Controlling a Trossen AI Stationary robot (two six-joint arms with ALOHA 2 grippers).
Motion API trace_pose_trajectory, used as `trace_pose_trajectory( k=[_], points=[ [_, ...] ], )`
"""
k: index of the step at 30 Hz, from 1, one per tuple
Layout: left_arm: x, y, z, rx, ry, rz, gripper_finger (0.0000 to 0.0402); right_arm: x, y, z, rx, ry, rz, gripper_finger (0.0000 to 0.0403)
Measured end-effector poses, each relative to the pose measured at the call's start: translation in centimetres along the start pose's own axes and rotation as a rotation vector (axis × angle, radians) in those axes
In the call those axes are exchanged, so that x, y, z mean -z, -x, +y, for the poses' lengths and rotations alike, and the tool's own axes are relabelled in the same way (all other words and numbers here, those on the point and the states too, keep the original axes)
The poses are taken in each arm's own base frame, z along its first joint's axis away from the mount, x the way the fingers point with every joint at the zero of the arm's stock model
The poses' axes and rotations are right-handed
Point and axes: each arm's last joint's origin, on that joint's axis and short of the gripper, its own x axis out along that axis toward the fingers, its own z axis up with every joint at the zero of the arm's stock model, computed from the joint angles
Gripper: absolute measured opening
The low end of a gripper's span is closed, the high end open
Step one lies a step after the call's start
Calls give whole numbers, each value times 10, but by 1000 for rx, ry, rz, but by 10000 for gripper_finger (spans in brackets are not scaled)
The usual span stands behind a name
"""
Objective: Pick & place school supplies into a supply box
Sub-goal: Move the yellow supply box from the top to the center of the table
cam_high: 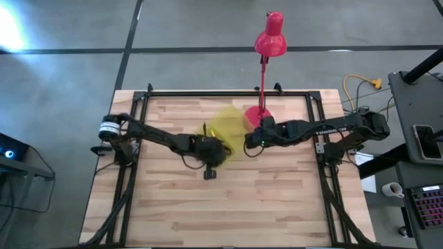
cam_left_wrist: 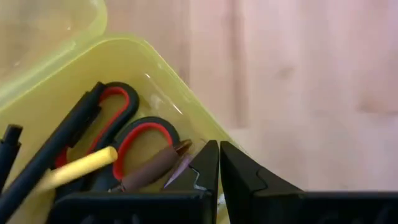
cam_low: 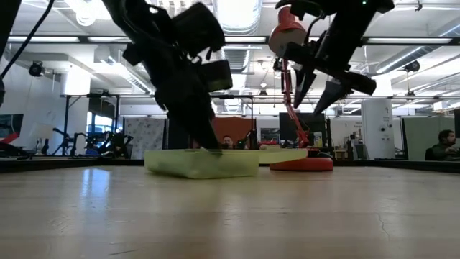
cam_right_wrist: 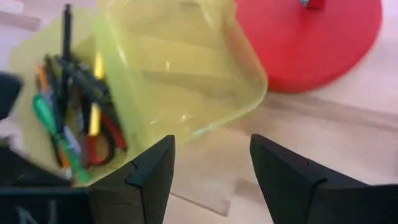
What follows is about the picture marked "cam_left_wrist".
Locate black and red scissors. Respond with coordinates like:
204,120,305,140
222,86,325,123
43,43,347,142
54,81,181,192

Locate translucent purple pen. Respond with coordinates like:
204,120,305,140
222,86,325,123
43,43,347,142
163,154,195,189

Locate pale yellow marker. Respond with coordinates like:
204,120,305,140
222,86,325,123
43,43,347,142
32,146,119,194

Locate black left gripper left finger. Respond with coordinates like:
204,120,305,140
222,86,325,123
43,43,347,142
161,139,221,224

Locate black pen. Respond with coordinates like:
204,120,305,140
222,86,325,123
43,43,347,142
0,81,106,224
0,123,24,192

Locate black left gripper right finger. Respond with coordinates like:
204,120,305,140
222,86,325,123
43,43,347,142
220,141,308,224

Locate yellow plastic container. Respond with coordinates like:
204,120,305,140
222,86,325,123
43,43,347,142
0,0,108,108

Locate yellow translucent supply box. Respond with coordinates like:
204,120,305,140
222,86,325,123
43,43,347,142
0,33,249,224

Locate brown pen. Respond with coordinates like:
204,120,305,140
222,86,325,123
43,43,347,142
110,139,193,193

